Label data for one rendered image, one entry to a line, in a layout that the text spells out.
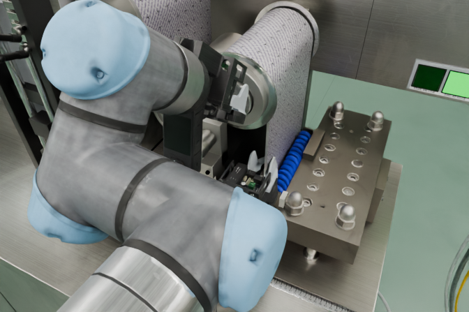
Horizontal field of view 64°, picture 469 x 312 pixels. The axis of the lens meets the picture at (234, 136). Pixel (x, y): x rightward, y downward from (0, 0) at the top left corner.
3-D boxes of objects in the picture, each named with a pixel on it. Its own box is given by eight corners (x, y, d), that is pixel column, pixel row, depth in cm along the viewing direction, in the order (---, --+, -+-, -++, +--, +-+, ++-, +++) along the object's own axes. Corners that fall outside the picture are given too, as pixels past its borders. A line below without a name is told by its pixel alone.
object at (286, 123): (262, 193, 76) (266, 121, 64) (299, 128, 92) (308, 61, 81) (264, 194, 76) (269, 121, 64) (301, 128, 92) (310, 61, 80)
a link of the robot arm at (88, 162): (93, 278, 27) (140, 135, 26) (-2, 214, 31) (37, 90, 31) (157, 255, 34) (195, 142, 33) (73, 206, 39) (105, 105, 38)
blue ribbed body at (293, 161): (266, 197, 77) (267, 186, 75) (299, 137, 92) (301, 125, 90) (282, 202, 76) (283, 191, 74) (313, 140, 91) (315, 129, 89)
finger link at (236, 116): (255, 116, 55) (231, 109, 47) (252, 126, 55) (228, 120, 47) (227, 109, 57) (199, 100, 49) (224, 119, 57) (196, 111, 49)
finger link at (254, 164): (271, 138, 70) (252, 170, 64) (269, 161, 74) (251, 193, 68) (255, 134, 71) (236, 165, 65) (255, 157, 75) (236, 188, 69)
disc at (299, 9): (253, 61, 88) (253, -3, 78) (254, 60, 88) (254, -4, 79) (315, 73, 82) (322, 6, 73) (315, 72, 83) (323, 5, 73)
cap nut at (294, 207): (281, 212, 71) (283, 197, 68) (287, 199, 74) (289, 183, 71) (300, 219, 70) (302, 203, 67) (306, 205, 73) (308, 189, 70)
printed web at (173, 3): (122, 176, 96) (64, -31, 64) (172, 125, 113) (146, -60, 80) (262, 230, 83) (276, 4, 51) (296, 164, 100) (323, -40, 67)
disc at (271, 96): (201, 119, 70) (192, 45, 61) (202, 117, 71) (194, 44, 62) (274, 138, 65) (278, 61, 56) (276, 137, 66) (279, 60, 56)
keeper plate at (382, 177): (363, 220, 85) (374, 186, 78) (371, 190, 91) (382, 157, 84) (374, 224, 84) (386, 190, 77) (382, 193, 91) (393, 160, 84)
